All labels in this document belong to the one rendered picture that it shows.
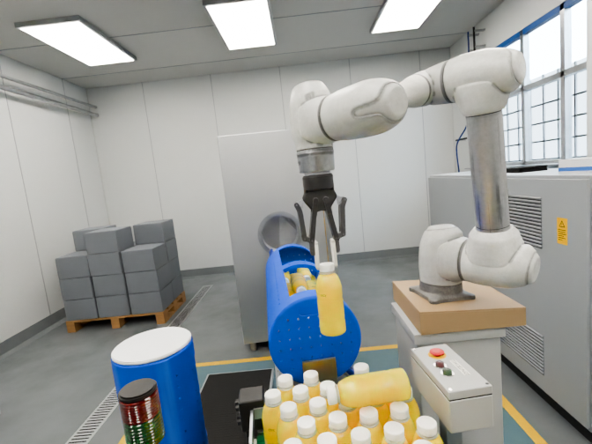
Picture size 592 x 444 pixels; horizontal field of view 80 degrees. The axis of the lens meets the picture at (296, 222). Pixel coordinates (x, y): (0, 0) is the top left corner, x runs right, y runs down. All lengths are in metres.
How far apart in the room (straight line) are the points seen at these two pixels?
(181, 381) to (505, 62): 1.41
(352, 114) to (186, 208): 5.83
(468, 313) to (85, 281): 4.34
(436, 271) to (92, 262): 4.12
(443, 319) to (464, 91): 0.74
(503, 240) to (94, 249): 4.31
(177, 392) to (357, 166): 5.25
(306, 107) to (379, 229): 5.59
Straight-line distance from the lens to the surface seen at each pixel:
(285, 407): 0.91
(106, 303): 4.93
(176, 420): 1.48
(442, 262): 1.39
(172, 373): 1.40
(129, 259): 4.65
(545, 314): 2.66
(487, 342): 1.49
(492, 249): 1.30
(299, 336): 1.12
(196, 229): 6.45
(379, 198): 6.28
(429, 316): 1.35
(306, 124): 0.82
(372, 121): 0.72
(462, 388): 0.92
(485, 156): 1.23
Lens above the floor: 1.59
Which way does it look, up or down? 7 degrees down
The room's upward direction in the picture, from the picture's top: 6 degrees counter-clockwise
